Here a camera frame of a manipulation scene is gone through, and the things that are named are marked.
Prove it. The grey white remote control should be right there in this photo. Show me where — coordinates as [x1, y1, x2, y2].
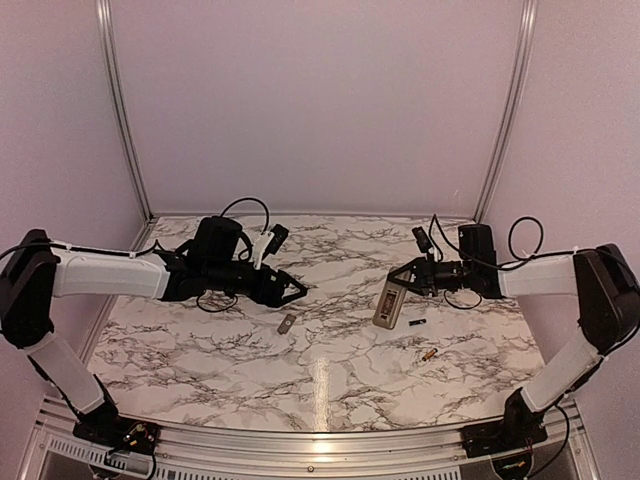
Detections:
[372, 280, 407, 330]

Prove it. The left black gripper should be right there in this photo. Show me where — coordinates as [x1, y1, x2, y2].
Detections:
[206, 259, 309, 307]

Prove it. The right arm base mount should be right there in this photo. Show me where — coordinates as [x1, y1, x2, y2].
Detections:
[461, 388, 548, 458]

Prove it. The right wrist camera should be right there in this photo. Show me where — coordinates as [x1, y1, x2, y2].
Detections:
[412, 226, 444, 262]

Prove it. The grey battery compartment cover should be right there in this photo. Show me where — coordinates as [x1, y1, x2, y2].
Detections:
[277, 314, 296, 335]

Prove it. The gold AA battery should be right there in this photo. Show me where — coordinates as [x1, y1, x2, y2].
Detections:
[421, 349, 438, 361]

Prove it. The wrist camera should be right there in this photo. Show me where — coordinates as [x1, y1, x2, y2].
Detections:
[250, 224, 289, 270]
[412, 226, 444, 262]

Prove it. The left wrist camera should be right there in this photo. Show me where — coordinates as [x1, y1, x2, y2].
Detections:
[250, 224, 289, 270]

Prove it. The aluminium corner post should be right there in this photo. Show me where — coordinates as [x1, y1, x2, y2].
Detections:
[95, 0, 154, 223]
[473, 0, 539, 223]

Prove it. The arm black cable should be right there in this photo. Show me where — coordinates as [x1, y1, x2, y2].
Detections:
[0, 197, 274, 314]
[429, 214, 640, 311]

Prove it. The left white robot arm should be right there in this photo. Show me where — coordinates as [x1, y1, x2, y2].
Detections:
[1, 216, 308, 445]

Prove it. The right aluminium corner post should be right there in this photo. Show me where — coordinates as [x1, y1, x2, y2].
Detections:
[473, 0, 539, 223]

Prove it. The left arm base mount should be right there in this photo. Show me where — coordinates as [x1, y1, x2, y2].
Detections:
[72, 400, 160, 456]

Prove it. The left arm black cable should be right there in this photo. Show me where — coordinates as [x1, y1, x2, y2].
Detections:
[0, 197, 274, 314]

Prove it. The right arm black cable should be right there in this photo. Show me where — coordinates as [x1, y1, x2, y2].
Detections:
[429, 214, 640, 311]

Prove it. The left aluminium corner post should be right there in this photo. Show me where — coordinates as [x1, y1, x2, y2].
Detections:
[95, 0, 154, 223]

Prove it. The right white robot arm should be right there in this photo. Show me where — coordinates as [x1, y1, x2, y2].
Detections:
[387, 224, 639, 448]

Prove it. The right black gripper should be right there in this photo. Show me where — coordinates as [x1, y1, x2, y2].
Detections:
[388, 253, 476, 296]

